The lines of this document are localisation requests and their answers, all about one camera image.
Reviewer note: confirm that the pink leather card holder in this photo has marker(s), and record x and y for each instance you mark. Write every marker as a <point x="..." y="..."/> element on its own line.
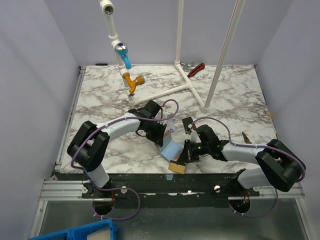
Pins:
<point x="170" y="150"/>

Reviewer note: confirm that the blue valve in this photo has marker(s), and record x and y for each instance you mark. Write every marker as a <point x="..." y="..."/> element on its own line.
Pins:
<point x="122" y="50"/>

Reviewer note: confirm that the single gold card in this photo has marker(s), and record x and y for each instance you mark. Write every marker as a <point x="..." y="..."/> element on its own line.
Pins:
<point x="177" y="168"/>

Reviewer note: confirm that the metal clamp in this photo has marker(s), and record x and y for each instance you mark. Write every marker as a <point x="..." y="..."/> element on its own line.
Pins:
<point x="187" y="65"/>

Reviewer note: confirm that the orange valve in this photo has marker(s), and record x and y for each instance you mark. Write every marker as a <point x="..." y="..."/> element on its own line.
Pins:
<point x="132" y="84"/>

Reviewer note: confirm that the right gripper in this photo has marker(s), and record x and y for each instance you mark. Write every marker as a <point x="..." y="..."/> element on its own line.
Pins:
<point x="188" y="151"/>

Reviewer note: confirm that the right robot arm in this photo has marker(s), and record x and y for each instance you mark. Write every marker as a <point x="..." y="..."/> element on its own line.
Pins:
<point x="277" y="165"/>

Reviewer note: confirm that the blue plastic bin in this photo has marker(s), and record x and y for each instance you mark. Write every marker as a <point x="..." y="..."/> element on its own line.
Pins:
<point x="100" y="230"/>

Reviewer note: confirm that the silver VIP card stack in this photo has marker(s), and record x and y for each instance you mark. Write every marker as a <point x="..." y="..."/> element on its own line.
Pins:
<point x="170" y="125"/>

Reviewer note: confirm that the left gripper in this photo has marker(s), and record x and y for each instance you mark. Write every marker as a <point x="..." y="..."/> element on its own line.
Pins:
<point x="158" y="138"/>

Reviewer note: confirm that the white PVC pipe frame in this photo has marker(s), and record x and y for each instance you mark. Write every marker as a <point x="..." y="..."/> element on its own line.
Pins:
<point x="108" y="10"/>

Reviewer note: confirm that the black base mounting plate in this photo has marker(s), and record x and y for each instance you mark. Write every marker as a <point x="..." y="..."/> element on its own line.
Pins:
<point x="155" y="190"/>

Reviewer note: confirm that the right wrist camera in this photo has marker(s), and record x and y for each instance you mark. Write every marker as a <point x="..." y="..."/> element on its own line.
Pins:
<point x="194" y="136"/>

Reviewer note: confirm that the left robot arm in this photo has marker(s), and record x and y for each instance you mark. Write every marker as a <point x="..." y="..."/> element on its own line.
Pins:
<point x="89" y="145"/>

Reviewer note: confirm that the yellow handled pliers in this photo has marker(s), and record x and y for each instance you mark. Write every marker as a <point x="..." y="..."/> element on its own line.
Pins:
<point x="245" y="138"/>

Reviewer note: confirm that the black VIP card stack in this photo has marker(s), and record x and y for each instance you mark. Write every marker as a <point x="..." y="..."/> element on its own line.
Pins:
<point x="187" y="123"/>

